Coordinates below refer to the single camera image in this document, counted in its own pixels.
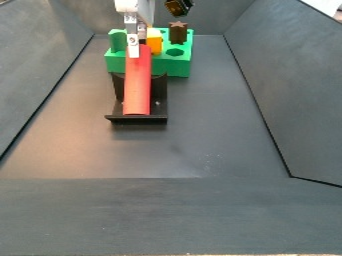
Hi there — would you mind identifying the brown star peg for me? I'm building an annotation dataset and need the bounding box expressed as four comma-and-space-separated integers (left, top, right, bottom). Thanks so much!
169, 21, 188, 44

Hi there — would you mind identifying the red oval cylinder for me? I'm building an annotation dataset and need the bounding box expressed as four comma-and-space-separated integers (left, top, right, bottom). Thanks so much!
123, 44, 152, 115

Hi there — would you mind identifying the yellow pentagon peg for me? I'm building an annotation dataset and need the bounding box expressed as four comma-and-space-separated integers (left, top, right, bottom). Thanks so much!
146, 28, 164, 55

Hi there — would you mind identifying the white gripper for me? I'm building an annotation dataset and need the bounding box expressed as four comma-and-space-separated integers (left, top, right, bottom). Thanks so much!
114, 0, 156, 58

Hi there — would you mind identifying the green shape sorter block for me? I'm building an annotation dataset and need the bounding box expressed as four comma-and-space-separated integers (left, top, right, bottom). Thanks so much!
105, 28, 194, 77

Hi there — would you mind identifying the green notched peg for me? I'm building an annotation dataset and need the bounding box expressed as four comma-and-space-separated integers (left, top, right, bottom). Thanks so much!
109, 29, 127, 53

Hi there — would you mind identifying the black cradle fixture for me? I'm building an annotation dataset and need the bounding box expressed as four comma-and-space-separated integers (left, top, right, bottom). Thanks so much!
105, 73, 169, 125

